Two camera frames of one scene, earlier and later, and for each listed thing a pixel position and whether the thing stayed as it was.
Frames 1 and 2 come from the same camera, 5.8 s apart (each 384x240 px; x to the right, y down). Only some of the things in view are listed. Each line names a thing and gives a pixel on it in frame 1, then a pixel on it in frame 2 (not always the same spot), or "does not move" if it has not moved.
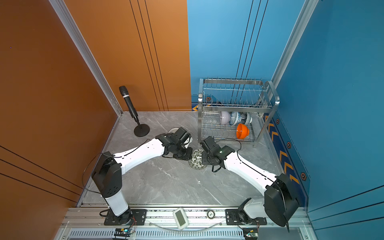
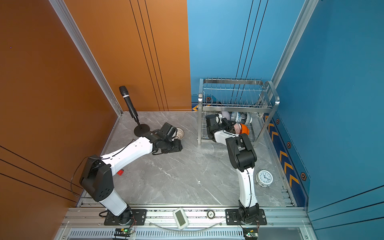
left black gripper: x=189 y=157 → x=178 y=146
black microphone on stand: x=142 y=130 does not move
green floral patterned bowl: x=196 y=162 → x=238 y=128
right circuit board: x=250 y=233 does not move
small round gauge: x=211 y=214 does not move
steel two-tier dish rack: x=235 y=108 does not move
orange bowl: x=242 y=131 does not move
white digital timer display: x=181 y=218 does not move
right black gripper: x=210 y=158 → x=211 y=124
